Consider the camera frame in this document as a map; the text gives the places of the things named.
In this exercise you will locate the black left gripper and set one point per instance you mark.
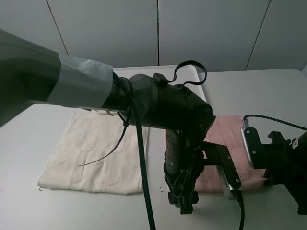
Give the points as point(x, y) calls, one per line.
point(182, 167)

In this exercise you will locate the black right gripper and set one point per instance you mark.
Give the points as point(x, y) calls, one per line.
point(287, 161)

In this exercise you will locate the cream white towel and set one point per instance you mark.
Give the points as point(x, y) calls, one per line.
point(94, 155)

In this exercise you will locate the white plastic tray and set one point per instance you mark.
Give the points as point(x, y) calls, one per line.
point(184, 74)

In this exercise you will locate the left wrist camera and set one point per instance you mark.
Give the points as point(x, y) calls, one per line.
point(219, 156)

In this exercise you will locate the pink towel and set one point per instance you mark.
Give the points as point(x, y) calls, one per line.
point(226, 131)

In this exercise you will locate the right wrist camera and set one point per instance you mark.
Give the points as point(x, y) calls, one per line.
point(253, 147)

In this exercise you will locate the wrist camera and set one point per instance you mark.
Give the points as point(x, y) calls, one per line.
point(253, 147)
point(219, 156)

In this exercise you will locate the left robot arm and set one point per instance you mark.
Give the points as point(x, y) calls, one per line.
point(31, 74)

